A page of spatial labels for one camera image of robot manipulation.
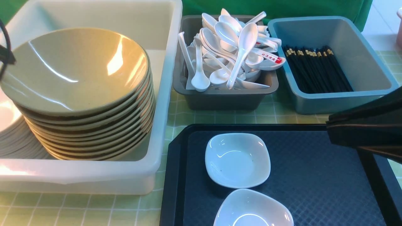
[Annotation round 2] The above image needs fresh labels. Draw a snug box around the white soup spoon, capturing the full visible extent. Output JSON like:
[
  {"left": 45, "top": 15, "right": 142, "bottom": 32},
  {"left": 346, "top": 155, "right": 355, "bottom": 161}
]
[{"left": 226, "top": 23, "right": 258, "bottom": 89}]

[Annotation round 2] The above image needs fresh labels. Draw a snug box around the blue chopstick bin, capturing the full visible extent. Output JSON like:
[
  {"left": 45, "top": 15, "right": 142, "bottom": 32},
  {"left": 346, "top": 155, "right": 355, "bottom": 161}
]
[{"left": 268, "top": 16, "right": 398, "bottom": 115}]

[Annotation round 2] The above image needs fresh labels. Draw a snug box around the black serving tray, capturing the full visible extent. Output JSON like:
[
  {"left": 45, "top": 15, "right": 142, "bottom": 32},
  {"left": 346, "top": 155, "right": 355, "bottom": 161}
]
[{"left": 159, "top": 124, "right": 387, "bottom": 226}]

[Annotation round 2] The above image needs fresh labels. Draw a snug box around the grey spoon bin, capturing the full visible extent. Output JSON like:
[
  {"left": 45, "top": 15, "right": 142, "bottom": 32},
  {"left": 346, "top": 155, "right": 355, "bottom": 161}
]
[{"left": 173, "top": 15, "right": 279, "bottom": 111}]

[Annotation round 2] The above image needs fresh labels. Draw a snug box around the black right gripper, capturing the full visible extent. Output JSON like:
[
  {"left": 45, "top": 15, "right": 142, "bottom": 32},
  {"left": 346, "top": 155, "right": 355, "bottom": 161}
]
[{"left": 326, "top": 88, "right": 402, "bottom": 226}]

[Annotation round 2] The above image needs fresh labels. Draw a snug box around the bundle of black chopsticks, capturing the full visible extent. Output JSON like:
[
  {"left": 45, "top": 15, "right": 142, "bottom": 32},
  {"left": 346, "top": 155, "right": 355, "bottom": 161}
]
[{"left": 282, "top": 45, "right": 354, "bottom": 94}]

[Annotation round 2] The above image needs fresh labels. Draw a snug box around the tan noodle bowl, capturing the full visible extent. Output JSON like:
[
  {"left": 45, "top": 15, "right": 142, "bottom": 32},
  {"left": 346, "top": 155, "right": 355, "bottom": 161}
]
[{"left": 1, "top": 27, "right": 152, "bottom": 116}]

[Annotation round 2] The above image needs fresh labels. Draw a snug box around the green checkered tablecloth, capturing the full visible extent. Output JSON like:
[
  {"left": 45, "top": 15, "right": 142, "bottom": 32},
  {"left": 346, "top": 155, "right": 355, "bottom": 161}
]
[{"left": 0, "top": 33, "right": 402, "bottom": 226}]

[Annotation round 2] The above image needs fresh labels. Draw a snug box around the pile of white spoons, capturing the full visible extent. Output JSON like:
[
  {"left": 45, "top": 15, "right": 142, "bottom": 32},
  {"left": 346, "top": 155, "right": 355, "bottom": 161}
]
[{"left": 178, "top": 8, "right": 282, "bottom": 92}]

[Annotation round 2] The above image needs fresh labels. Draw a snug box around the stack of tan bowls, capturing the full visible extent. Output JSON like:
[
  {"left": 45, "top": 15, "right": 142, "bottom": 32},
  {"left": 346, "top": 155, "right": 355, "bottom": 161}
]
[{"left": 17, "top": 69, "right": 156, "bottom": 161}]

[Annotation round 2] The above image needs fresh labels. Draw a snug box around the white square dish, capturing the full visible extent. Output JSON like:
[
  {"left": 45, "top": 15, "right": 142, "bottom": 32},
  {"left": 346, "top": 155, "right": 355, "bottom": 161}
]
[{"left": 205, "top": 133, "right": 271, "bottom": 189}]

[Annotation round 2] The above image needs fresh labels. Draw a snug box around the stack of white plates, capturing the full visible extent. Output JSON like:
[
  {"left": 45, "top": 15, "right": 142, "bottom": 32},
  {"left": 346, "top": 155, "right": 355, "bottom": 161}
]
[{"left": 0, "top": 91, "right": 51, "bottom": 159}]

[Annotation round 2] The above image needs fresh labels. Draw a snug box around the red labelled white spoon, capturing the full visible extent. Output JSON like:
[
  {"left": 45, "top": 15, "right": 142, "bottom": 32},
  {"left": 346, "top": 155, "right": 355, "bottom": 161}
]
[{"left": 250, "top": 47, "right": 286, "bottom": 71}]

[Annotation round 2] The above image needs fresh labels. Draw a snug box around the green backdrop cloth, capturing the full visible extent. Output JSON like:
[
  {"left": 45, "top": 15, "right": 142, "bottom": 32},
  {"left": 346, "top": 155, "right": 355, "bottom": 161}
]
[{"left": 0, "top": 0, "right": 373, "bottom": 32}]

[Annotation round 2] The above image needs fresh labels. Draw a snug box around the large white plastic tub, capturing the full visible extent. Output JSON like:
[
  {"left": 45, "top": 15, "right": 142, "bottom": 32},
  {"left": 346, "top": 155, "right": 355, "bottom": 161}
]
[{"left": 1, "top": 0, "right": 182, "bottom": 195}]

